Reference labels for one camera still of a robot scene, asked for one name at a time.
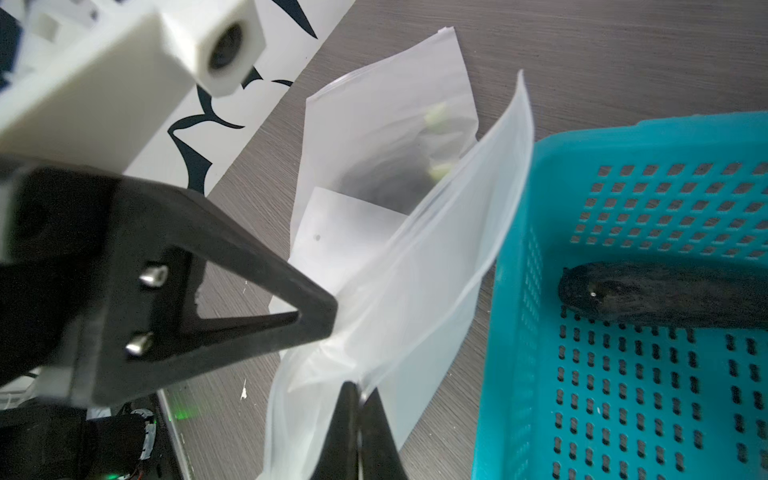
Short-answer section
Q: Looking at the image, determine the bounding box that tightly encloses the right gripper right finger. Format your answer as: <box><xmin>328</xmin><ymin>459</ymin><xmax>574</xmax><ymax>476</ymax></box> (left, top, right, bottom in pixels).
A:
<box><xmin>359</xmin><ymin>389</ymin><xmax>408</xmax><ymax>480</ymax></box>

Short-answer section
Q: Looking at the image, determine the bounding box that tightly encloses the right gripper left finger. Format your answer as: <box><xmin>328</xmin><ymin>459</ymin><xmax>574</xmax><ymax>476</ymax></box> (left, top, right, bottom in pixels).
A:
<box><xmin>310</xmin><ymin>381</ymin><xmax>360</xmax><ymax>480</ymax></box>

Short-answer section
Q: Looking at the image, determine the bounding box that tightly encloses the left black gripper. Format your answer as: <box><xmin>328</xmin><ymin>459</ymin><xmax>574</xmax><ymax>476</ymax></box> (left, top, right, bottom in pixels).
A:
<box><xmin>1</xmin><ymin>156</ymin><xmax>338</xmax><ymax>408</ymax></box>

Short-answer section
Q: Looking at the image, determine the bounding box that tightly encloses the translucent zip-top bag bottom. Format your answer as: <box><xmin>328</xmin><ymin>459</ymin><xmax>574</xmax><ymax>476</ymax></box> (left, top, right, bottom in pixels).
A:
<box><xmin>261</xmin><ymin>80</ymin><xmax>534</xmax><ymax>479</ymax></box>

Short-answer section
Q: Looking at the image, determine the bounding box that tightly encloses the translucent zip-top bag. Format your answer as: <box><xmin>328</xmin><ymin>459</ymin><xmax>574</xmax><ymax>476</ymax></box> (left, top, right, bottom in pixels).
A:
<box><xmin>289</xmin><ymin>27</ymin><xmax>479</xmax><ymax>308</ymax></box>
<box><xmin>261</xmin><ymin>80</ymin><xmax>534</xmax><ymax>479</ymax></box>

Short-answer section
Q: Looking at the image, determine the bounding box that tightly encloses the teal plastic basket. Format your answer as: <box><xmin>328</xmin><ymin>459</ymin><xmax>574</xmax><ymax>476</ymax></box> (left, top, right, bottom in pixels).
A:
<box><xmin>472</xmin><ymin>112</ymin><xmax>767</xmax><ymax>479</ymax></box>

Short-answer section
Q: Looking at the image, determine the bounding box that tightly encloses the dark eggplant three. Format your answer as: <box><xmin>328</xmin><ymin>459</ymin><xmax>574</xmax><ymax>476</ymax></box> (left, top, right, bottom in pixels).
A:
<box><xmin>335</xmin><ymin>102</ymin><xmax>477</xmax><ymax>214</ymax></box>

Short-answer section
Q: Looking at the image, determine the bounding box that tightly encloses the dark eggplant five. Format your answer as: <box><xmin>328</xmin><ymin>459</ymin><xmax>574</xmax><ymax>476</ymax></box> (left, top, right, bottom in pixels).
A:
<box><xmin>558</xmin><ymin>262</ymin><xmax>767</xmax><ymax>330</ymax></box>

